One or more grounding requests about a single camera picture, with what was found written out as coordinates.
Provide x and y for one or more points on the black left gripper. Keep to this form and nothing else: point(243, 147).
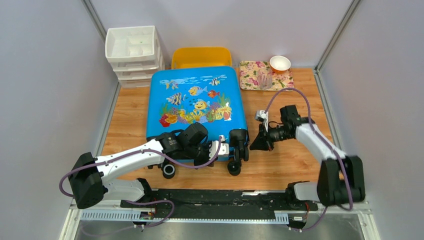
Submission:
point(206, 158)

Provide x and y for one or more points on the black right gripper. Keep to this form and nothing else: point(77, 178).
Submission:
point(262, 138)

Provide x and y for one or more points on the blue fish print suitcase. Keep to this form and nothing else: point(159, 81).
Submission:
point(198, 100)

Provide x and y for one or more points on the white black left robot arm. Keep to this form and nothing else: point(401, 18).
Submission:
point(96, 178)

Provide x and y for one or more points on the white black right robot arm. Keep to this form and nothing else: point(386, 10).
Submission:
point(341, 176)

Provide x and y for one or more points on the clear glass on tray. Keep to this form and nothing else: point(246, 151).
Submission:
point(264, 80)

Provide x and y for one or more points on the floral pattern tray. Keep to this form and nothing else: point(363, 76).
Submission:
point(248, 76)

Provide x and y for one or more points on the yellow plastic basket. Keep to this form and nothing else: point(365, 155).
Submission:
point(203, 56)

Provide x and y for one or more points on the white plastic drawer unit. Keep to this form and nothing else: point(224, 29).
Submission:
point(134, 54)

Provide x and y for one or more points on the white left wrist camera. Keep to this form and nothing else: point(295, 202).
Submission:
point(219, 150)

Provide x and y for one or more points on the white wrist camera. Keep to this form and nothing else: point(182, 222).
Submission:
point(262, 116)
point(219, 150)

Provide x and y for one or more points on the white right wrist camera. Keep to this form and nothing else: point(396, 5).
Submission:
point(262, 116)

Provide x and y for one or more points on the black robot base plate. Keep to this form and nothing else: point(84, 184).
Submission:
point(224, 204)

